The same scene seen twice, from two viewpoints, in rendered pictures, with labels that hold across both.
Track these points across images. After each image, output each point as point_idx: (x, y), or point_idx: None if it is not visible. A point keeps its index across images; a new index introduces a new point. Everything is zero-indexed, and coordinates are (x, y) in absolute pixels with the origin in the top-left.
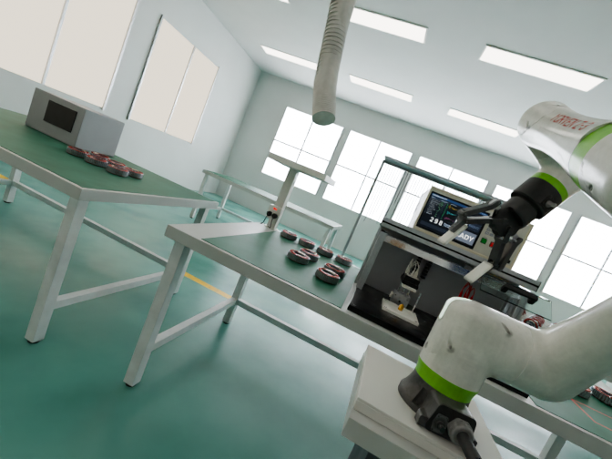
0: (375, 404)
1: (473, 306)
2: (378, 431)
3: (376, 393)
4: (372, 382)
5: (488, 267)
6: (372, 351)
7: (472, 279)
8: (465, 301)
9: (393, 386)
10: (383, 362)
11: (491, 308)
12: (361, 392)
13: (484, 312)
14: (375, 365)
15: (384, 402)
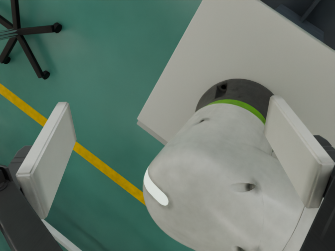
0: (152, 126)
1: (154, 216)
2: (158, 137)
3: (161, 111)
4: (165, 91)
5: (296, 191)
6: (211, 1)
7: (267, 136)
8: (150, 203)
9: (198, 92)
10: (217, 34)
11: (204, 227)
12: (142, 111)
13: (164, 230)
14: (193, 50)
15: (165, 123)
